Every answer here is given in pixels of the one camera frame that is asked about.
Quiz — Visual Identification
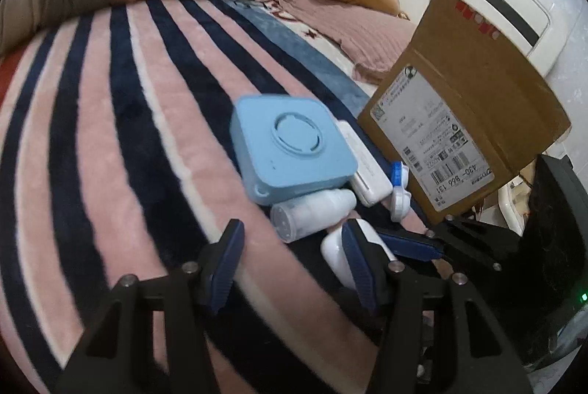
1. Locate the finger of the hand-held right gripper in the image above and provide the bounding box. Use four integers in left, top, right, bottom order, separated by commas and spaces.
377, 214, 522, 285

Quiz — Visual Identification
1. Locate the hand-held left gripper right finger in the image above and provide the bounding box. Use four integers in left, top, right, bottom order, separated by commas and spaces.
341, 218, 534, 394

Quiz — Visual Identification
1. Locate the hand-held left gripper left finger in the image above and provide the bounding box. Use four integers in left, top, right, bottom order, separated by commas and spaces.
53, 218, 246, 394

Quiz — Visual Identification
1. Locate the white rounded plastic device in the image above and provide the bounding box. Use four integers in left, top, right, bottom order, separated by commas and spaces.
320, 219, 398, 291

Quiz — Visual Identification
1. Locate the brown cardboard box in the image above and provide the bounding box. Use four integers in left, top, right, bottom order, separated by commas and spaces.
357, 0, 571, 226

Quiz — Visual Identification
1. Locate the blue and white lens case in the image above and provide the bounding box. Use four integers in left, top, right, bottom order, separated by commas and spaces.
385, 161, 413, 223

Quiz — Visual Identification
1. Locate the white plastic bottle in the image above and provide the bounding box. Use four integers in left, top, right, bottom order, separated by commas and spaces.
270, 188, 357, 243

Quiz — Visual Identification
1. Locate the white rectangular case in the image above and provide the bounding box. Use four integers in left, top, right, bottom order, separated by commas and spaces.
335, 121, 394, 207

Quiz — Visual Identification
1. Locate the light blue square device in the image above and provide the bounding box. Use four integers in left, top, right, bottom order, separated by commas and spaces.
230, 95, 359, 206

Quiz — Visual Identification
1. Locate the pink navy striped blanket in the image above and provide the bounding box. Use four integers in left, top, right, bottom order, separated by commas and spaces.
0, 0, 437, 394

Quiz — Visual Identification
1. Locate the pink quilted bed sheet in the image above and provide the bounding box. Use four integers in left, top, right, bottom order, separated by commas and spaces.
255, 0, 417, 85

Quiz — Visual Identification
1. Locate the white plastic frame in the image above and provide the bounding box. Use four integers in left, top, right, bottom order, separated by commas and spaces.
495, 180, 534, 236

